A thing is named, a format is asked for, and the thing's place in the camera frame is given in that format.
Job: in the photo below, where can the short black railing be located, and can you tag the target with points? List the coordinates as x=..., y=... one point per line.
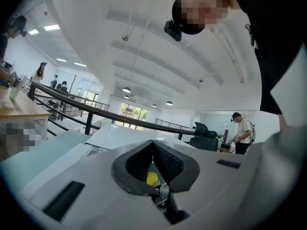
x=171, y=124

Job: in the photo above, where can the wooden desk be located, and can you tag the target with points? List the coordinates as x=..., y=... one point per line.
x=21, y=108

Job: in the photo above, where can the white box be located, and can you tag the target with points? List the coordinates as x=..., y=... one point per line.
x=15, y=90

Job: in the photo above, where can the large glass window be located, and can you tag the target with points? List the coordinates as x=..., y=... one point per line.
x=133, y=112

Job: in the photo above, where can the person's left forearm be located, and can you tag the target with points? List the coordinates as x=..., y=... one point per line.
x=283, y=122

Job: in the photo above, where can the rectangular ceiling light panel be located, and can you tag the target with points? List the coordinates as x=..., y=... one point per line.
x=80, y=64
x=33, y=32
x=61, y=60
x=51, y=27

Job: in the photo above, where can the round ceiling spotlight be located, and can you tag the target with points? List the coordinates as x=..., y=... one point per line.
x=124, y=37

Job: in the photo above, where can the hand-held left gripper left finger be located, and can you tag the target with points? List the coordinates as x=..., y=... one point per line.
x=122, y=171

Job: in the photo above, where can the yellow corn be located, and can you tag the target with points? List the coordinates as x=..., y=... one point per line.
x=152, y=178

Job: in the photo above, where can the black office chair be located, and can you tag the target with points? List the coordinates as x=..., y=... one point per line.
x=204, y=140

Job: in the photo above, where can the person's head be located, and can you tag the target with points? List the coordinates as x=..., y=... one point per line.
x=199, y=8

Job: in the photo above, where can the black metal railing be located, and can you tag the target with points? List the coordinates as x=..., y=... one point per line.
x=96, y=111

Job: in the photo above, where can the white glossy table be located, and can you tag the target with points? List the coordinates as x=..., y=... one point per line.
x=120, y=134

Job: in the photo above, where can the dark coat stand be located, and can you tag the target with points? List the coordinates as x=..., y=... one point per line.
x=72, y=84

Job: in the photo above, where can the person's black shirt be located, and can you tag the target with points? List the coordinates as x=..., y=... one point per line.
x=271, y=32

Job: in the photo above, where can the white ceiling light track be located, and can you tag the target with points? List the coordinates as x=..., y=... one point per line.
x=230, y=54

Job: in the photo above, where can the black head camera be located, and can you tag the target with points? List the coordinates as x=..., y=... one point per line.
x=173, y=30

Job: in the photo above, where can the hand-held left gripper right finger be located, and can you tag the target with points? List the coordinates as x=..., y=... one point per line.
x=182, y=174

